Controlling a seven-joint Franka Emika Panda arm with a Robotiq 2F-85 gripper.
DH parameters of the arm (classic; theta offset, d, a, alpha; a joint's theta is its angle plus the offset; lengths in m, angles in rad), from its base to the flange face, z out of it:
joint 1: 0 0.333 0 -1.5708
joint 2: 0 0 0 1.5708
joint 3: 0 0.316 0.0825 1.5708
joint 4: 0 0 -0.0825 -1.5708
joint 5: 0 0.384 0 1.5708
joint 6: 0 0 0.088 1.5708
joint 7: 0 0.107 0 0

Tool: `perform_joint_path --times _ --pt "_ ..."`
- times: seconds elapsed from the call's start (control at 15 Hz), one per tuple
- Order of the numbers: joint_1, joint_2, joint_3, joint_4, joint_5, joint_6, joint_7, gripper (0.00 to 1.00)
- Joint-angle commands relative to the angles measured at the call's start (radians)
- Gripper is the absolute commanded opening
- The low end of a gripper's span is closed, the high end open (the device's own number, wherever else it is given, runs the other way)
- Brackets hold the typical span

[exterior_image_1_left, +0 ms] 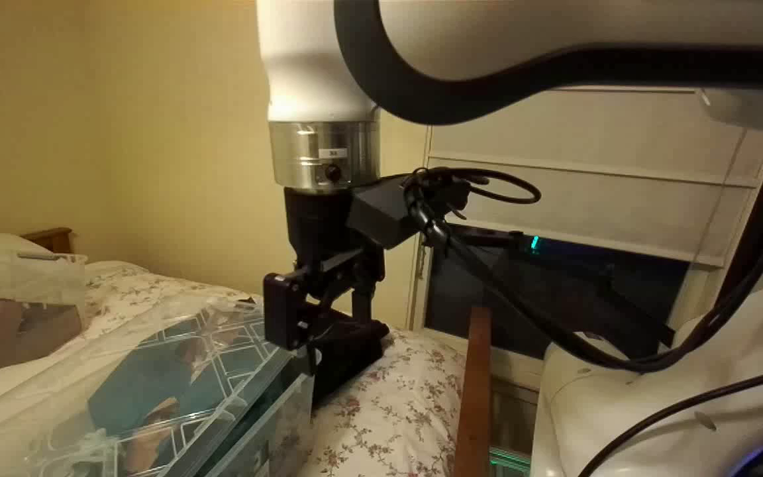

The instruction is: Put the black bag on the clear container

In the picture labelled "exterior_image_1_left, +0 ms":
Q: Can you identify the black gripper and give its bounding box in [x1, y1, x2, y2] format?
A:
[262, 189, 384, 351]

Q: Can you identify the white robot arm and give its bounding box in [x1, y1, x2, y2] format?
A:
[258, 0, 763, 351]

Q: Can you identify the clear plastic container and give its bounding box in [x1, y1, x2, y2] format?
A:
[0, 303, 314, 477]

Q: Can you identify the floral bed sheet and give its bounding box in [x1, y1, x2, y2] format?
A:
[89, 262, 464, 477]

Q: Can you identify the teal folded fabric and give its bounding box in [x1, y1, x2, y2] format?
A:
[46, 309, 314, 477]

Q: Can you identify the wooden bed footboard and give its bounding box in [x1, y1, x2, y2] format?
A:
[454, 309, 494, 477]

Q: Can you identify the wooden headboard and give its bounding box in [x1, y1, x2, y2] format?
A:
[28, 229, 75, 256]

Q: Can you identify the white window blind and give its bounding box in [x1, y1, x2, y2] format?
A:
[428, 90, 763, 269]

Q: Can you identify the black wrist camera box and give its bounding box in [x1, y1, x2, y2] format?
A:
[347, 175, 420, 250]

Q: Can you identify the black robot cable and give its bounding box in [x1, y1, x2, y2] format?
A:
[407, 162, 763, 477]

